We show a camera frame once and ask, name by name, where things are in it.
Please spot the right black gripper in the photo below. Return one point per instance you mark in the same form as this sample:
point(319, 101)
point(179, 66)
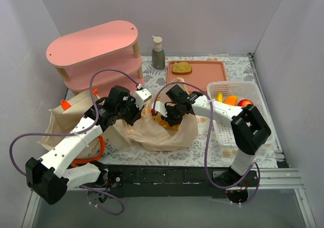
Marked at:
point(171, 115)

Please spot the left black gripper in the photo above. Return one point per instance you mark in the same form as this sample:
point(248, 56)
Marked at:
point(132, 114)

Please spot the orange plastic grocery bag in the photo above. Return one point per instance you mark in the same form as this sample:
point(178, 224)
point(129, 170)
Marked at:
point(154, 137)

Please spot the brown cracker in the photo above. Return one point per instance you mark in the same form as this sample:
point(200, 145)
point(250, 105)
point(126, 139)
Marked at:
point(181, 68)

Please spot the yellow banana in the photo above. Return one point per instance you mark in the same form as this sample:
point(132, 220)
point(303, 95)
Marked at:
point(219, 97)

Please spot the orange fruit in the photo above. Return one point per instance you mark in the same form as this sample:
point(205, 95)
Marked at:
point(231, 100)

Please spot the beige canvas tote bag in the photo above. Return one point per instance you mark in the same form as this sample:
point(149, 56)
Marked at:
point(66, 116)

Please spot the red food item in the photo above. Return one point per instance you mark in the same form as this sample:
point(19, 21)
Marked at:
point(244, 103)

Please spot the croissant bread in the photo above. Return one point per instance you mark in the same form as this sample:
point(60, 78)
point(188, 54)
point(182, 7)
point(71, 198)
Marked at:
point(167, 126)

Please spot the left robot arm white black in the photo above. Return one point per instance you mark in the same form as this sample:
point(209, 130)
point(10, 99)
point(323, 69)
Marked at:
point(76, 142)

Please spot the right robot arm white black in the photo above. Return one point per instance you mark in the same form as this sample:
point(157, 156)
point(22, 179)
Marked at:
point(250, 130)

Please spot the terracotta plastic tray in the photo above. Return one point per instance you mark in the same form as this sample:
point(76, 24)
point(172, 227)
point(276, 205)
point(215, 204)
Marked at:
point(202, 73)

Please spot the floral table mat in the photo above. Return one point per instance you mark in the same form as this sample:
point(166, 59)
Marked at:
point(237, 68)

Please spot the grey pump soap bottle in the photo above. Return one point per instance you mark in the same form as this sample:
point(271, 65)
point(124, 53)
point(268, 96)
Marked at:
point(158, 54)

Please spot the pink three-tier shelf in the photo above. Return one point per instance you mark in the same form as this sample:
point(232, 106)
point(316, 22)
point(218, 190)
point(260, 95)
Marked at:
point(108, 52)

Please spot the white plastic basket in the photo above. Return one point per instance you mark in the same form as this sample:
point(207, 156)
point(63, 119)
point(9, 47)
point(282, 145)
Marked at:
point(243, 90)

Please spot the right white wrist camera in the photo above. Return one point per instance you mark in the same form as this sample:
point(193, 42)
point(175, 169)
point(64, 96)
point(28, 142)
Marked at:
point(158, 108)

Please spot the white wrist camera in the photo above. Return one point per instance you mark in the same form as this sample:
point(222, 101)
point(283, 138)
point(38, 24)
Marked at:
point(158, 108)
point(141, 96)

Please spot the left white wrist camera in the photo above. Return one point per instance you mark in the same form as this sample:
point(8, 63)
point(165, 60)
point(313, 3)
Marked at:
point(141, 96)

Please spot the black mounting base rail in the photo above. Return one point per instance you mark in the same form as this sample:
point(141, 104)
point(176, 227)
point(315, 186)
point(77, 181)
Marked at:
point(147, 181)

